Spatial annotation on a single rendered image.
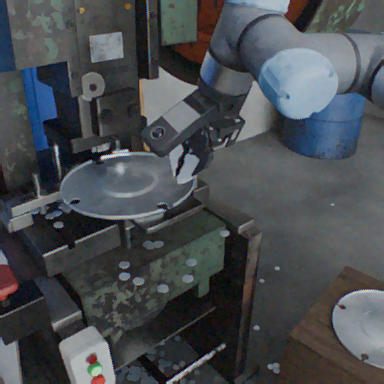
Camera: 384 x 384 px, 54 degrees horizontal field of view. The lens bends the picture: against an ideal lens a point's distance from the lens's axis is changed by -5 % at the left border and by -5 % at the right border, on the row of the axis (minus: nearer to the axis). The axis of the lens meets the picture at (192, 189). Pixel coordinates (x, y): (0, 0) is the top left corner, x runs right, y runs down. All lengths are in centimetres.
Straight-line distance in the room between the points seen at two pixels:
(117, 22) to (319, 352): 91
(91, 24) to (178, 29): 18
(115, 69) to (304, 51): 48
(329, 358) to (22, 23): 100
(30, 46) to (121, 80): 22
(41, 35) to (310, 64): 45
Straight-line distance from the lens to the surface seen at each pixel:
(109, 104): 80
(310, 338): 112
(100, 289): 81
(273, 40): 45
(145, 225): 72
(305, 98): 43
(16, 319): 73
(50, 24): 71
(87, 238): 84
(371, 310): 124
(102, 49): 80
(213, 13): 109
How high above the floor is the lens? 119
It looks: 30 degrees down
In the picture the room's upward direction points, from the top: straight up
